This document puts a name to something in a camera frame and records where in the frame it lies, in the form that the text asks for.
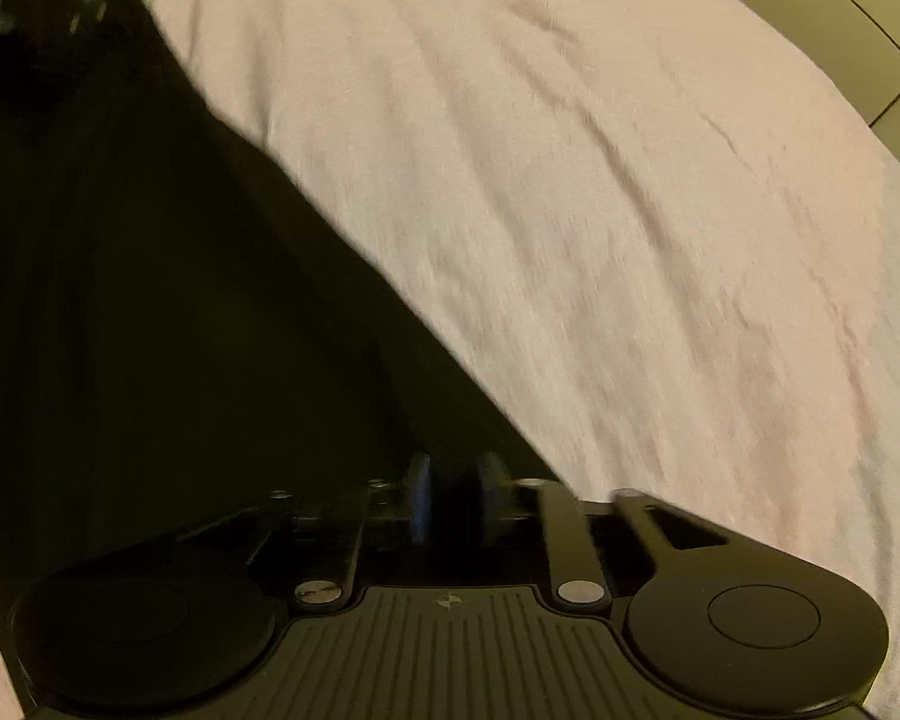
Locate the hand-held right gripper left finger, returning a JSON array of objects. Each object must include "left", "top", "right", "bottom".
[{"left": 184, "top": 452, "right": 436, "bottom": 610}]

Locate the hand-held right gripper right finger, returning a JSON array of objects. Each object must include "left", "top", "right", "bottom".
[{"left": 474, "top": 452, "right": 728, "bottom": 610}]

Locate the pink fleece bed blanket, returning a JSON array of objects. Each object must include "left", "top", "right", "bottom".
[{"left": 0, "top": 0, "right": 900, "bottom": 720}]

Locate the black garment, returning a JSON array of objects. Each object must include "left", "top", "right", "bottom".
[{"left": 0, "top": 0, "right": 571, "bottom": 720}]

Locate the cream wardrobe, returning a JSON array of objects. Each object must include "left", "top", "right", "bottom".
[{"left": 682, "top": 0, "right": 900, "bottom": 203}]

